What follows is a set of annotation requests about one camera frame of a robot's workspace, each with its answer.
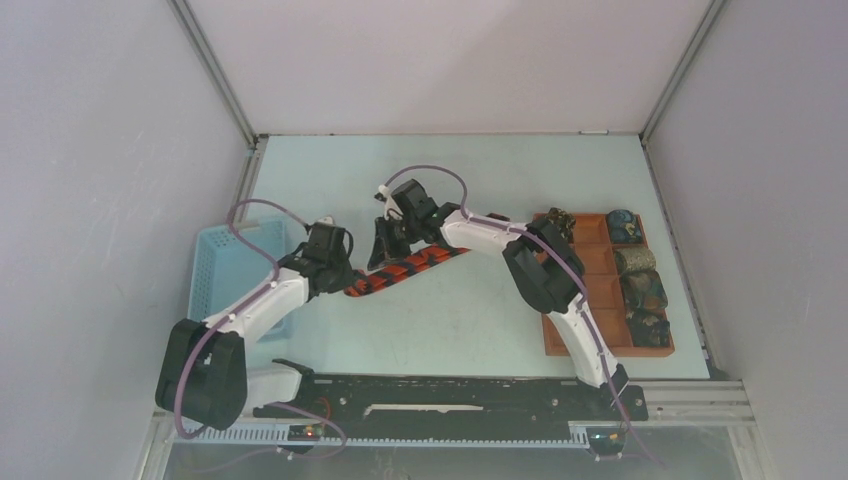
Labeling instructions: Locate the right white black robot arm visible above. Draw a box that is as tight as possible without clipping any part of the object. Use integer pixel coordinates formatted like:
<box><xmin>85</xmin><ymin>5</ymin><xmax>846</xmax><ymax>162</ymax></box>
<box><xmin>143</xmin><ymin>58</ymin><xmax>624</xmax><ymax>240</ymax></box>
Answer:
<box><xmin>367</xmin><ymin>180</ymin><xmax>629</xmax><ymax>418</ymax></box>

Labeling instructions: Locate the brown floral rolled tie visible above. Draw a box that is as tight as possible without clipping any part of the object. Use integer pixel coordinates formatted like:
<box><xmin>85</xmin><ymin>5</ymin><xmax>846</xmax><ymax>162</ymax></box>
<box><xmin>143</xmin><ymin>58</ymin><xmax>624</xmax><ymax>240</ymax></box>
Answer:
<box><xmin>545</xmin><ymin>207</ymin><xmax>577</xmax><ymax>243</ymax></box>

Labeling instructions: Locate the gold patterned rolled tie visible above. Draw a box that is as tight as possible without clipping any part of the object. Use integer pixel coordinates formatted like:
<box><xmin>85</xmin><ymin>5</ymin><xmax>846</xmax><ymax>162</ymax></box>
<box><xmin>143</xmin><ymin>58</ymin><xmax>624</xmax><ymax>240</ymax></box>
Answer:
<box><xmin>613</xmin><ymin>246</ymin><xmax>657</xmax><ymax>275</ymax></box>

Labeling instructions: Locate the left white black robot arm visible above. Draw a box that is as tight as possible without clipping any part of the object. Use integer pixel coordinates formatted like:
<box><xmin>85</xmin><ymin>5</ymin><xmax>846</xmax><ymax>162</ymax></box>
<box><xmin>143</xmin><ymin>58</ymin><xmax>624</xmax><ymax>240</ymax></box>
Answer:
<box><xmin>154</xmin><ymin>218</ymin><xmax>355</xmax><ymax>430</ymax></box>

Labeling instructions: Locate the dark floral rolled tie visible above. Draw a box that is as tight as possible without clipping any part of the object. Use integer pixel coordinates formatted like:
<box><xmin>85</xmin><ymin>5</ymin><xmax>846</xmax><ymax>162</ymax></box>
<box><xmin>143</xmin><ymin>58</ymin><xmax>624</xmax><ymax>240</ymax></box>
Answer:
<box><xmin>626</xmin><ymin>310</ymin><xmax>671</xmax><ymax>348</ymax></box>

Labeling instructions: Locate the dark green rolled tie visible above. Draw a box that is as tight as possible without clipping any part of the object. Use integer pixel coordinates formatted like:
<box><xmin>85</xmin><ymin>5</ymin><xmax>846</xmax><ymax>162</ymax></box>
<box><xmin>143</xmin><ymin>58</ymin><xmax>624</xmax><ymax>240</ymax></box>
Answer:
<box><xmin>620</xmin><ymin>270</ymin><xmax>668</xmax><ymax>311</ymax></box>

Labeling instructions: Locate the brown wooden divided tray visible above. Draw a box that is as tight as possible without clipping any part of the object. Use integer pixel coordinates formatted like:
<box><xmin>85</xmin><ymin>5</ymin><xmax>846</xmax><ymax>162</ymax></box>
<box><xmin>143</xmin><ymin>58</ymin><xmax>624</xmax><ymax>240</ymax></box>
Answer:
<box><xmin>570</xmin><ymin>213</ymin><xmax>675</xmax><ymax>358</ymax></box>

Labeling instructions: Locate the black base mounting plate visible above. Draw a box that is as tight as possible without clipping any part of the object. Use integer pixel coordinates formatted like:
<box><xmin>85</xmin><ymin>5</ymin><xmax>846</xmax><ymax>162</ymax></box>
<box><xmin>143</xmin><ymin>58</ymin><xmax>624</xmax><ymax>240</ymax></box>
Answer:
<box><xmin>290</xmin><ymin>374</ymin><xmax>649</xmax><ymax>440</ymax></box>

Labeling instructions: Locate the light blue plastic basket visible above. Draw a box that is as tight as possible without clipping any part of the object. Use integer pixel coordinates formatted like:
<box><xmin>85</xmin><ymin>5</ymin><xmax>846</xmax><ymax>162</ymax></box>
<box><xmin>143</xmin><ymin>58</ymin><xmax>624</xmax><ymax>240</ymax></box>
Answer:
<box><xmin>187</xmin><ymin>216</ymin><xmax>289</xmax><ymax>321</ymax></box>

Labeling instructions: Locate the white slotted cable duct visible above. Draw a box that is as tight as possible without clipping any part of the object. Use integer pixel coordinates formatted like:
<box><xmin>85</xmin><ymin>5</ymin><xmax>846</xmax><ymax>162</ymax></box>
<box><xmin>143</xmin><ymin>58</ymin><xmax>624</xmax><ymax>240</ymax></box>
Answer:
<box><xmin>191</xmin><ymin>423</ymin><xmax>589</xmax><ymax>449</ymax></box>

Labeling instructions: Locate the blue patterned rolled tie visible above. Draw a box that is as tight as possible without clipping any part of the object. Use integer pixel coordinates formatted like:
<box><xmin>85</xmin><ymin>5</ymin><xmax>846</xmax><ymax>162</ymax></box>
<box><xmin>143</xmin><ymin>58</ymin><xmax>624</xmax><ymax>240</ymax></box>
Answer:
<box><xmin>605</xmin><ymin>209</ymin><xmax>645</xmax><ymax>245</ymax></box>

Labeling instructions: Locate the orange navy striped tie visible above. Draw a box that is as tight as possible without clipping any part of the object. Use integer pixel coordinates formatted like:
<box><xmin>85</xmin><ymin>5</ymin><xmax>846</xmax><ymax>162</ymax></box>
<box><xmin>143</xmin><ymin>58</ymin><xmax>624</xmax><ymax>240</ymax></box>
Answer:
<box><xmin>343</xmin><ymin>242</ymin><xmax>468</xmax><ymax>297</ymax></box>

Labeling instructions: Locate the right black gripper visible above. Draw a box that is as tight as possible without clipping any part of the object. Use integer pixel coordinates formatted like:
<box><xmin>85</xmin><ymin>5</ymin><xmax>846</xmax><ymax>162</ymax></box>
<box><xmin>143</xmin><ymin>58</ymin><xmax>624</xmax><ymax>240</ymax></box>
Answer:
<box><xmin>367</xmin><ymin>216</ymin><xmax>422</xmax><ymax>272</ymax></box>

